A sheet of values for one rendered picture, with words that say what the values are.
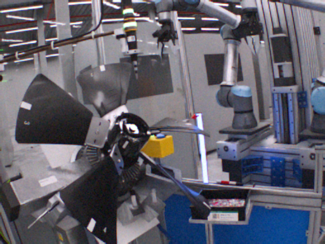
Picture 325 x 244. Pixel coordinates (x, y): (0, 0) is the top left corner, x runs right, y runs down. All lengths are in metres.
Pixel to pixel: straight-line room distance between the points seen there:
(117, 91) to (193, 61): 3.77
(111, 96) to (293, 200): 0.82
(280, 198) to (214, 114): 3.87
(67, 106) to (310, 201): 0.95
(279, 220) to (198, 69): 3.81
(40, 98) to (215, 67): 4.33
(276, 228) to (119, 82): 0.91
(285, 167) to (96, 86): 0.99
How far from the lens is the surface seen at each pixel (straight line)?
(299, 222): 1.23
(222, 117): 5.05
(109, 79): 1.05
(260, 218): 1.27
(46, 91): 0.85
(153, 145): 1.38
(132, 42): 0.94
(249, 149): 1.53
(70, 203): 0.65
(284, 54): 1.49
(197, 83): 4.71
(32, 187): 0.82
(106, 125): 0.87
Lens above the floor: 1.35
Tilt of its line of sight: 8 degrees down
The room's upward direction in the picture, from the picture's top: 8 degrees counter-clockwise
